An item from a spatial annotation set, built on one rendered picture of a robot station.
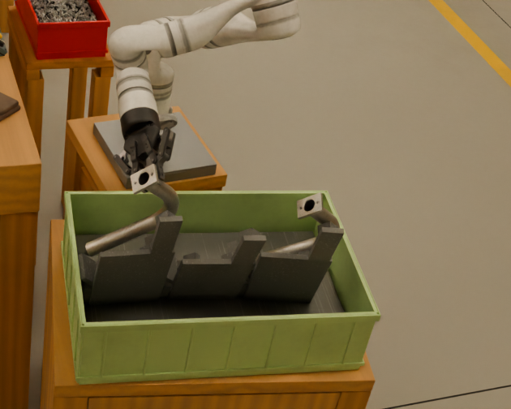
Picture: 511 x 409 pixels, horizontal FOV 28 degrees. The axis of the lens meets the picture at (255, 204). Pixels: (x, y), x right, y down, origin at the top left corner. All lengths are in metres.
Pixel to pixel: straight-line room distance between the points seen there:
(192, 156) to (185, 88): 1.94
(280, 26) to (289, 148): 2.18
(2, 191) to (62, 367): 0.54
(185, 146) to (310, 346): 0.71
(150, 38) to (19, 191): 0.61
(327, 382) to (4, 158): 0.92
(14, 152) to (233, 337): 0.76
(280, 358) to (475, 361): 1.49
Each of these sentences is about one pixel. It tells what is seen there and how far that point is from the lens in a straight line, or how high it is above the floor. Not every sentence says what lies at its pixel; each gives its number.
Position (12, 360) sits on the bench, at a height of 0.22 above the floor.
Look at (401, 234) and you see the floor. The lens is 3.95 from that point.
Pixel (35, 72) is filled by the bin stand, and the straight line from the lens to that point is 3.04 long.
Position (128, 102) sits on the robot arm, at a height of 1.29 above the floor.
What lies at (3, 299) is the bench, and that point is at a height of 0.46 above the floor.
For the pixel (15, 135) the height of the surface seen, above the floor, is 0.90.
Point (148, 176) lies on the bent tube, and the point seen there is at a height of 1.22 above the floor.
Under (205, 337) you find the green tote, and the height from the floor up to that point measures 0.91.
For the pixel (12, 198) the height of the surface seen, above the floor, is 0.80.
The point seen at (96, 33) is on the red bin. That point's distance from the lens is 3.03.
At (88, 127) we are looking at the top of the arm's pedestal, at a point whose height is 0.85.
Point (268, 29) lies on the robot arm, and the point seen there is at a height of 1.39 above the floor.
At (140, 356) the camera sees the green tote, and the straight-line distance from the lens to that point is 2.06.
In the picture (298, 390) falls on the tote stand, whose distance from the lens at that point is 2.20.
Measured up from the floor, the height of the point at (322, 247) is 1.09.
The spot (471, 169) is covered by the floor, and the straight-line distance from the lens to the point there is 4.44.
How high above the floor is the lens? 2.37
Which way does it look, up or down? 38 degrees down
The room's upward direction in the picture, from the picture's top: 12 degrees clockwise
